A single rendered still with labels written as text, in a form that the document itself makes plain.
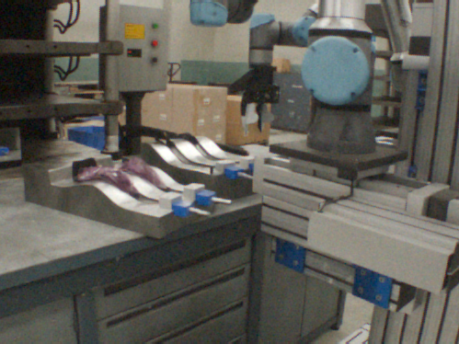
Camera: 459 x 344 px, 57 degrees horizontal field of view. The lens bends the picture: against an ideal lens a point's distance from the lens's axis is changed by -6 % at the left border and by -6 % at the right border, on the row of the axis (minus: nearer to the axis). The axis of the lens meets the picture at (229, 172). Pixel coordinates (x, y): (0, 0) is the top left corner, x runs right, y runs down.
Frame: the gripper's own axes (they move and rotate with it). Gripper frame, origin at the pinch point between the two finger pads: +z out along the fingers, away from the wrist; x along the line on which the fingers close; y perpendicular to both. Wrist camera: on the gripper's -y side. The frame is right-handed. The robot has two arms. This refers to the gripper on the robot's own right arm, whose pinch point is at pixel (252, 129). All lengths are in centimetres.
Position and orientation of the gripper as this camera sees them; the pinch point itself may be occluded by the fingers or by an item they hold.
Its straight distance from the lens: 140.4
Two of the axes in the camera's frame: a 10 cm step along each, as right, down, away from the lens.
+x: 7.1, -1.4, 7.0
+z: -0.4, 9.7, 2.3
